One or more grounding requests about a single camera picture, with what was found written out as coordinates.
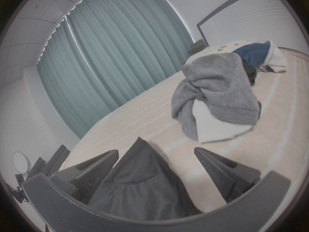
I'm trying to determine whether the round white mirror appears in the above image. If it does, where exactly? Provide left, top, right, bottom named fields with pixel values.
left=12, top=151, right=30, bottom=174

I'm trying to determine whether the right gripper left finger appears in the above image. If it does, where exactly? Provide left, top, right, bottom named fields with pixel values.
left=49, top=149, right=119, bottom=200

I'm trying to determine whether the pile of clothes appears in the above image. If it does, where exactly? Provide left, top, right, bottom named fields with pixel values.
left=171, top=40, right=289, bottom=144

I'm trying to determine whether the bed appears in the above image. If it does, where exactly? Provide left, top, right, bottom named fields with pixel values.
left=58, top=0, right=309, bottom=214

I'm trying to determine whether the grey bedside table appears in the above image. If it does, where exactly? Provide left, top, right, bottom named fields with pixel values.
left=189, top=40, right=206, bottom=55

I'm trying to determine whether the white printed pillow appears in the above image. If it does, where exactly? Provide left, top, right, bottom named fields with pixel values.
left=185, top=40, right=259, bottom=65

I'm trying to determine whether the blue-green curtain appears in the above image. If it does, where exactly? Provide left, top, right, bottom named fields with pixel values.
left=36, top=21, right=114, bottom=140
left=66, top=0, right=196, bottom=113

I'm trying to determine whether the black T-shirt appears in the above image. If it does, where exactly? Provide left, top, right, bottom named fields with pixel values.
left=88, top=137, right=202, bottom=221

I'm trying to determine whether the black chest of drawers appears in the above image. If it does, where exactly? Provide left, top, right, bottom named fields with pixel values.
left=25, top=144, right=71, bottom=178

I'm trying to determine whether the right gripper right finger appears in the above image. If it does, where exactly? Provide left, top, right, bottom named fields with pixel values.
left=194, top=147, right=261, bottom=204

